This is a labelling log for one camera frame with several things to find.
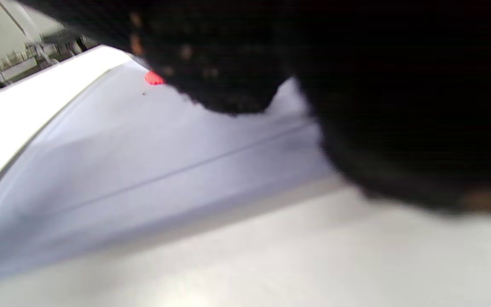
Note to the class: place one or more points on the person's right hand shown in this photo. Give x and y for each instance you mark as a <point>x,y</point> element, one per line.
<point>399,85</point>

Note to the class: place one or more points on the red plasticine disc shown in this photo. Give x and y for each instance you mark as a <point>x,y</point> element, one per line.
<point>154,79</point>

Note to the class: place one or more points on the grey cutting board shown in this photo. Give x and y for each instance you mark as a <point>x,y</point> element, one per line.
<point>143,170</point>

